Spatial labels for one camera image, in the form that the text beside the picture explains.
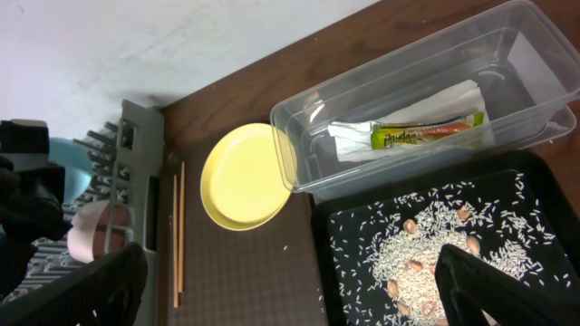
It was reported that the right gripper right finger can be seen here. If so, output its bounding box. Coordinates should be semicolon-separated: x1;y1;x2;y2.
435;244;579;326

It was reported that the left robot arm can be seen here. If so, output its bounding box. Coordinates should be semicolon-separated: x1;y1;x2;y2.
1;120;72;298

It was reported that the black waste tray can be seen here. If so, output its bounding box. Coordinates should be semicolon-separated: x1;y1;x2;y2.
312;151;579;325

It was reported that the clear plastic bin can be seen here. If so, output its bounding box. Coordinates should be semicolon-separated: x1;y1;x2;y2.
270;1;579;201

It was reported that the white paper napkin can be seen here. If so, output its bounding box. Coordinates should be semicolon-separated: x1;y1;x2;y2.
328;80;488;162

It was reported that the green snack wrapper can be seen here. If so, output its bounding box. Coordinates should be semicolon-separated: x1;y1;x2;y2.
370;111;486;150

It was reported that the dark brown serving tray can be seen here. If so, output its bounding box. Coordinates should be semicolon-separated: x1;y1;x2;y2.
158;153;327;325

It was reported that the rice food waste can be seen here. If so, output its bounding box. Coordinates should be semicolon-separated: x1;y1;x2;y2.
325;170;579;325

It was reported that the grey dishwasher rack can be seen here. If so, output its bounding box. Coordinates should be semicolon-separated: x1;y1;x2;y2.
1;101;164;325

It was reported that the wooden chopstick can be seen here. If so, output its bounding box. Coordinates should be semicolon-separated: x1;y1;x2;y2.
172;175;179;309
178;161;186;293

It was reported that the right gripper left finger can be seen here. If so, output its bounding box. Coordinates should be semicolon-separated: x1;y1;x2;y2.
1;242;148;326

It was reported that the light blue bowl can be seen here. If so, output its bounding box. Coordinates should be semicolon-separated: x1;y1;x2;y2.
49;138;93;204

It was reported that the yellow plate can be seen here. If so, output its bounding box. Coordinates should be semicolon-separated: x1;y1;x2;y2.
200;123;291;231

